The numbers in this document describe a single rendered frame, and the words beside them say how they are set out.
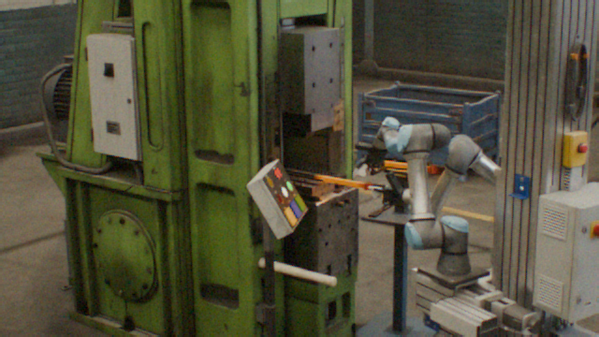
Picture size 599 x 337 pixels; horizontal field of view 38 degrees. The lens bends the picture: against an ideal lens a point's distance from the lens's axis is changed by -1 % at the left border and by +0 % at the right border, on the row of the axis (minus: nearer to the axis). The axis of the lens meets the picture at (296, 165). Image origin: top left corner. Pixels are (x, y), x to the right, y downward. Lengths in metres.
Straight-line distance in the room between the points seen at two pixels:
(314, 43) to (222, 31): 0.46
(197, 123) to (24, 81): 5.94
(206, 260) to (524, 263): 1.78
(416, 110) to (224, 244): 4.06
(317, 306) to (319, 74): 1.21
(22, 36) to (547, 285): 7.66
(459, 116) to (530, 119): 4.57
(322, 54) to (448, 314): 1.49
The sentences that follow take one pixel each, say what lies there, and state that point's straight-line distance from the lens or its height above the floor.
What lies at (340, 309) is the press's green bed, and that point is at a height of 0.22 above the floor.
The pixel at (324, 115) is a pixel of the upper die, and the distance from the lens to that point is 4.50.
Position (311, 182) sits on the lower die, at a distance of 4.57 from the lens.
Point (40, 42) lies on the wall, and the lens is 10.41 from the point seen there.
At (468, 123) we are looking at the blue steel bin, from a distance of 8.14.
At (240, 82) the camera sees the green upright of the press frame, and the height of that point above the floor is 1.55.
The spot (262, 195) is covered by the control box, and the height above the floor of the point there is 1.12.
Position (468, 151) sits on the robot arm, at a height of 1.26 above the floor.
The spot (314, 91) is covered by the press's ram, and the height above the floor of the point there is 1.47.
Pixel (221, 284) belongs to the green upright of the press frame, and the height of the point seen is 0.44.
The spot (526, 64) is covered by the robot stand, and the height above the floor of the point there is 1.73.
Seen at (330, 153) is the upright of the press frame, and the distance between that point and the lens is 4.85.
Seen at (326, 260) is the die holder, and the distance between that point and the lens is 4.62.
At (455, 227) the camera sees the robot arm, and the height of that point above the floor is 1.03.
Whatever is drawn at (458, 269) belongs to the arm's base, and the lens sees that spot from 3.84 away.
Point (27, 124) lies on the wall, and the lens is 10.41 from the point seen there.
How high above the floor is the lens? 2.25
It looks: 15 degrees down
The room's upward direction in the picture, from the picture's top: 1 degrees counter-clockwise
